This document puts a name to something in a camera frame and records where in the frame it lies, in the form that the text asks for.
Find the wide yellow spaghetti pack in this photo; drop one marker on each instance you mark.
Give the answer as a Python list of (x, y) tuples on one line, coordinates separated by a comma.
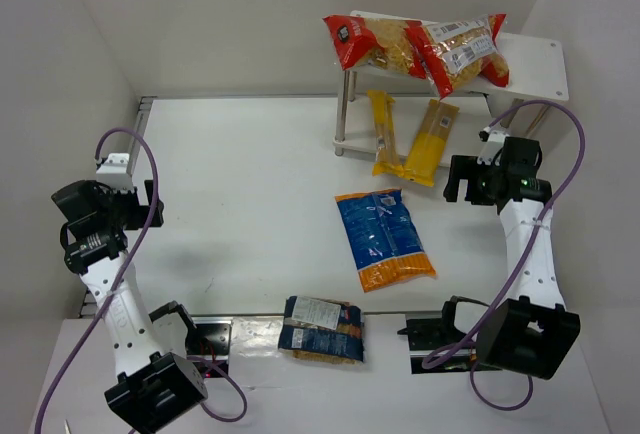
[(429, 143)]

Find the red pasta bag right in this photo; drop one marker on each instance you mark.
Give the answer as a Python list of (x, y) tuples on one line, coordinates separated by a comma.
[(457, 52)]

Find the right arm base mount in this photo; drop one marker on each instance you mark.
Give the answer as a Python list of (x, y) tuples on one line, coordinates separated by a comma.
[(424, 333)]

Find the dark blue pasta bag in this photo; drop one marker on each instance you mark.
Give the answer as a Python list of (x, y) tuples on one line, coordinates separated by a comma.
[(321, 330)]

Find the red pasta bag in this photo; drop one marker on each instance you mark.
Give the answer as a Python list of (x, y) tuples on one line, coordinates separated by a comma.
[(382, 43), (457, 52)]

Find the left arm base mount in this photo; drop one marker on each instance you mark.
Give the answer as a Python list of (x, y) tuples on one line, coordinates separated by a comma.
[(212, 340)]

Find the red pasta bag left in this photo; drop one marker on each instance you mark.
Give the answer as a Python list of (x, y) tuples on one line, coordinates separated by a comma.
[(382, 43)]

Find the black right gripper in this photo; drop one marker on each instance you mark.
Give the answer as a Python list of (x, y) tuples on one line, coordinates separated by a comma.
[(460, 177)]

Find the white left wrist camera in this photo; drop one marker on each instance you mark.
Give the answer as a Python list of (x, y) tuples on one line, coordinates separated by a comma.
[(114, 172)]

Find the blue orange pasta bag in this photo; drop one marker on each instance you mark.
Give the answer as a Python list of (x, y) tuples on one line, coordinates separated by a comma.
[(384, 241)]

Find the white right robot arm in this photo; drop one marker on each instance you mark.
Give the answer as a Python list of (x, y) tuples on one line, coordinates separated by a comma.
[(527, 329)]

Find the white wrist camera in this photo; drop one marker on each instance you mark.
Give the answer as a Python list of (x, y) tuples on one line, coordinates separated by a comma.
[(114, 172), (493, 138)]

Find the thin yellow spaghetti pack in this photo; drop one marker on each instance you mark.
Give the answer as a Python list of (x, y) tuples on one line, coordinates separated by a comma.
[(387, 160)]

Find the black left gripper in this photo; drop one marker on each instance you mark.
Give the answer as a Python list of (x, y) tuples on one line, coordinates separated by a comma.
[(151, 202)]

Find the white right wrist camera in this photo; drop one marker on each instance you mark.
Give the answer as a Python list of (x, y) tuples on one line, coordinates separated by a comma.
[(493, 138)]

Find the white two-tier shelf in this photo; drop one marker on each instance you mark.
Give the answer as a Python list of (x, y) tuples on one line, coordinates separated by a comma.
[(537, 71)]

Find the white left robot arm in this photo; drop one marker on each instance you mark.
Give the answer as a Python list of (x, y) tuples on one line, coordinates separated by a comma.
[(156, 383)]

